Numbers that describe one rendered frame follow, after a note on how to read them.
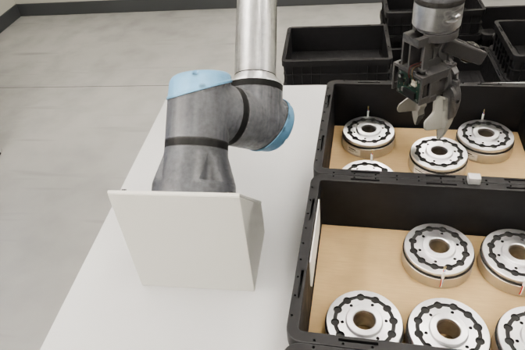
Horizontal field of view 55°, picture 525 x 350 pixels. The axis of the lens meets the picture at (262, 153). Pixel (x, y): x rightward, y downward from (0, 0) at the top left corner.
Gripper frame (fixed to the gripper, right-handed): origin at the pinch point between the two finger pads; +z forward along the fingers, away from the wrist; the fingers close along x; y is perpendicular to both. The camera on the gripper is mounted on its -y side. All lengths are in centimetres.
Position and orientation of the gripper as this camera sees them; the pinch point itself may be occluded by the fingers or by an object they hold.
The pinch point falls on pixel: (430, 124)
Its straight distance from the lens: 97.9
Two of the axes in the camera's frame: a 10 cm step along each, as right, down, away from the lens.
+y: -8.8, 3.5, -3.2
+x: 4.7, 5.1, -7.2
